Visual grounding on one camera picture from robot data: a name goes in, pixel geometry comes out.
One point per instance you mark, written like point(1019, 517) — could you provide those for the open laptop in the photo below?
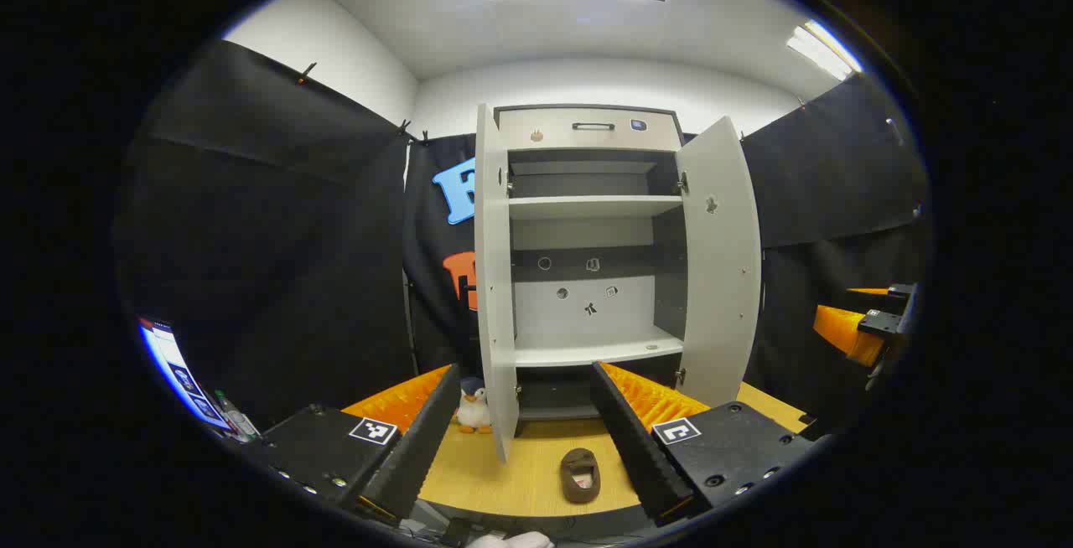
point(180, 372)

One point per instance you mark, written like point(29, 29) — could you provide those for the black backdrop cloth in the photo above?
point(277, 263)

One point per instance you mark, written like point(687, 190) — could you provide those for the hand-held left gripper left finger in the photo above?
point(419, 447)

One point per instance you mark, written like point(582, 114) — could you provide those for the grey shoe cabinet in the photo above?
point(587, 206)

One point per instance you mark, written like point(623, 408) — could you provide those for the grey cabinet drawer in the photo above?
point(553, 129)

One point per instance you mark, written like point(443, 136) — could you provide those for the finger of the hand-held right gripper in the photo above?
point(880, 323)
point(901, 291)

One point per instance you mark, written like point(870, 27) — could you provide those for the grey cabinet door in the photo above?
point(495, 280)
point(721, 280)

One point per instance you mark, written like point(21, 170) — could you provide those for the brown shoe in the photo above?
point(580, 474)

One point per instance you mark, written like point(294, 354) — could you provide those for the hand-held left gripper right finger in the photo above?
point(637, 447)

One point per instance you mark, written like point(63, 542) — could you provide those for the penguin plush toy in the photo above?
point(474, 412)

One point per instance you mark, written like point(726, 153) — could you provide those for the person's white footwear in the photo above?
point(520, 541)

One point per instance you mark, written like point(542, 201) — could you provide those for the clear plastic bottle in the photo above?
point(249, 426)
point(230, 410)

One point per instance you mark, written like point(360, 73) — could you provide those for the ceiling light panel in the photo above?
point(821, 49)

